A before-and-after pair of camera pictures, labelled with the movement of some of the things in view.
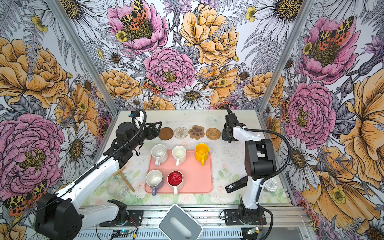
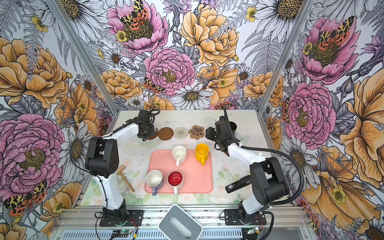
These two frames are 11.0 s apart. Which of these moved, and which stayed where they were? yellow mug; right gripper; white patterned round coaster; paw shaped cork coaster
Moved: right gripper
Stayed: paw shaped cork coaster; white patterned round coaster; yellow mug
